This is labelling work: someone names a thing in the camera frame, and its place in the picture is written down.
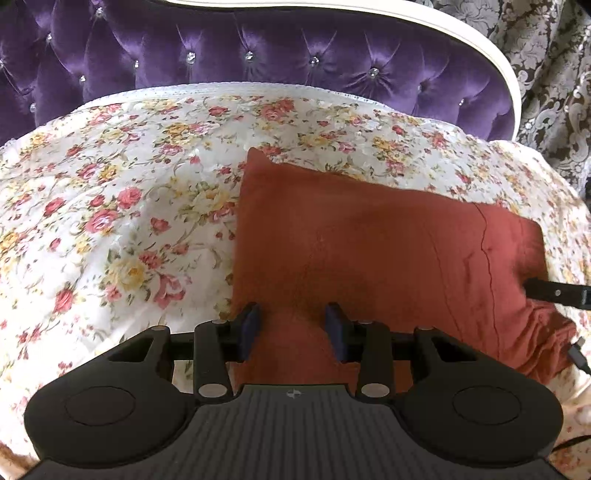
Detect rust red pants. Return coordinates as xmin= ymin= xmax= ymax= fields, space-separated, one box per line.
xmin=228 ymin=147 xmax=580 ymax=388

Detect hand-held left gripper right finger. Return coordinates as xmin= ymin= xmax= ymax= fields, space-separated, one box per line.
xmin=325 ymin=303 xmax=485 ymax=400

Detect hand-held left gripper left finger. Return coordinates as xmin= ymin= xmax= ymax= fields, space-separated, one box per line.
xmin=99 ymin=302 xmax=262 ymax=400

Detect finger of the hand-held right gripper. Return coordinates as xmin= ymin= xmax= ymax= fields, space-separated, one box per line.
xmin=524 ymin=276 xmax=591 ymax=311

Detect purple tufted velvet sofa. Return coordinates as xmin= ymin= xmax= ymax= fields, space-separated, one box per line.
xmin=0 ymin=0 xmax=522 ymax=148

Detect brown damask curtain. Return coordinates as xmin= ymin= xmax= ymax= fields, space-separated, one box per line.
xmin=434 ymin=0 xmax=591 ymax=195

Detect floral bedsheet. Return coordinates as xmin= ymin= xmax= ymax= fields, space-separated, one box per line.
xmin=0 ymin=82 xmax=591 ymax=472

